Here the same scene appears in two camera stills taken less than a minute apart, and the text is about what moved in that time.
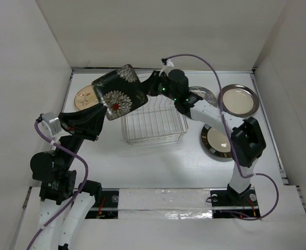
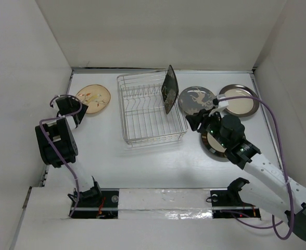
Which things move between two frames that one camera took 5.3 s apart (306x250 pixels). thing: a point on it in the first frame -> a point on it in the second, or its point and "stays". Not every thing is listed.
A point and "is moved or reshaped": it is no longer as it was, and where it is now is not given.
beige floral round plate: x=86 y=98 stays
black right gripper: x=149 y=86 -> x=194 y=120
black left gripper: x=85 y=122 -> x=81 y=114
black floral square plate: x=120 y=91 is moved or reshaped
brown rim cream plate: x=238 y=100 stays
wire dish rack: x=160 y=119 stays
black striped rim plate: x=216 y=141 stays
